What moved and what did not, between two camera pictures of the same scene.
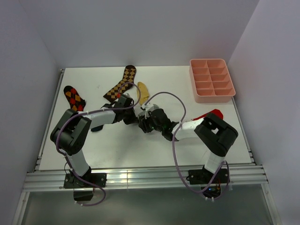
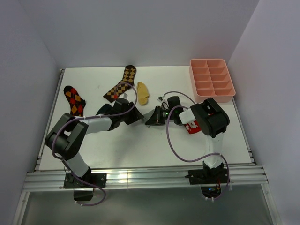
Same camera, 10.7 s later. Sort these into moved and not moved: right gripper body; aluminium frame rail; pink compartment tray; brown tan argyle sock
Moved: right gripper body
Not moved: pink compartment tray; brown tan argyle sock; aluminium frame rail
